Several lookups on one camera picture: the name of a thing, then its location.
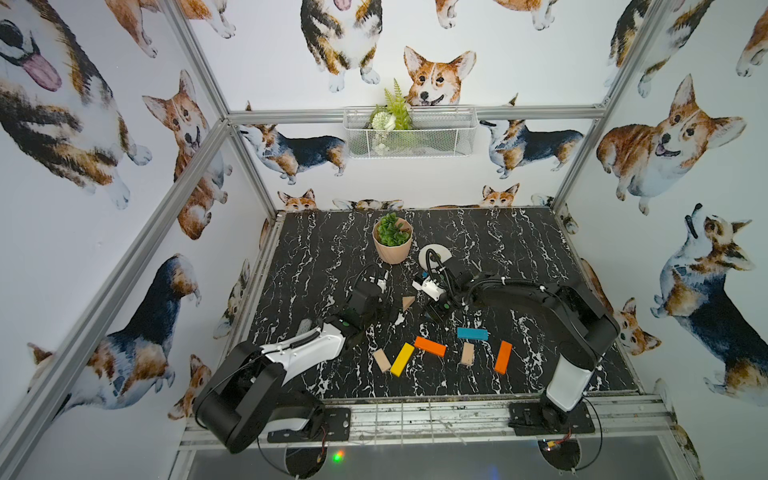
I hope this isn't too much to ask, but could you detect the teal long block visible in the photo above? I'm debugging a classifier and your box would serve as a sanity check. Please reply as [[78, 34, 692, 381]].
[[456, 327, 489, 341]]

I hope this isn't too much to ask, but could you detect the wooden triangle block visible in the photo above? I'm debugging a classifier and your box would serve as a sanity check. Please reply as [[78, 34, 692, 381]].
[[402, 296, 416, 311]]

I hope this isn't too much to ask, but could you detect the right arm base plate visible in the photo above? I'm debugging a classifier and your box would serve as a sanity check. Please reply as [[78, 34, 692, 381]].
[[508, 401, 596, 436]]

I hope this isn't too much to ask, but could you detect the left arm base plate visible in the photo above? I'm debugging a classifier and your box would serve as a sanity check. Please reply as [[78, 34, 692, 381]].
[[265, 407, 352, 444]]

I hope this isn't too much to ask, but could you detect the white wire wall basket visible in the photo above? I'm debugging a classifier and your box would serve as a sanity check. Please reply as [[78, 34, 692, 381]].
[[343, 106, 479, 158]]

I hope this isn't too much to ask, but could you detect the green fern with white flower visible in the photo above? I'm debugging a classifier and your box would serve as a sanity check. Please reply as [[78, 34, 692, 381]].
[[366, 80, 414, 156]]

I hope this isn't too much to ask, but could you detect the white tape roll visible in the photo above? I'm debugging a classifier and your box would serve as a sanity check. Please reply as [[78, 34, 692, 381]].
[[418, 243, 454, 272]]

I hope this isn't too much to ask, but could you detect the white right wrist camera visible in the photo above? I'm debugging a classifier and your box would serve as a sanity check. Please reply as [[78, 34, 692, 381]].
[[412, 276, 446, 301]]

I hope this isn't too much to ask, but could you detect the natural wood block right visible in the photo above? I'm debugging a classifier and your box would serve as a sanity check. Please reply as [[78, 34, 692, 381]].
[[460, 342, 475, 367]]

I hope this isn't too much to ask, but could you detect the yellow long block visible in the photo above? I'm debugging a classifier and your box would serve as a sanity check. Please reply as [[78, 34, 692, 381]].
[[390, 343, 415, 377]]

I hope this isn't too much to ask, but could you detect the pink potted green plant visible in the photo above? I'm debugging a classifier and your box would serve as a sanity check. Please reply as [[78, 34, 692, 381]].
[[372, 212, 413, 265]]

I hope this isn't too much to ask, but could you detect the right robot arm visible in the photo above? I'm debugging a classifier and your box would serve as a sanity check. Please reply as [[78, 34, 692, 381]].
[[412, 249, 620, 430]]

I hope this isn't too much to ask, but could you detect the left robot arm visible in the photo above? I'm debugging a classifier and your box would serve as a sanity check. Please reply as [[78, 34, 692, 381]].
[[193, 280, 385, 454]]

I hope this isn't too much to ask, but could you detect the orange long block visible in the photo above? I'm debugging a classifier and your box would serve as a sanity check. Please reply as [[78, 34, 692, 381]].
[[494, 341, 513, 375], [414, 337, 447, 358]]

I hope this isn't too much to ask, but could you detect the small natural wood block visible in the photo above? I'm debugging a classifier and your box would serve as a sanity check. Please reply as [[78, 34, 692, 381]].
[[373, 349, 392, 373]]

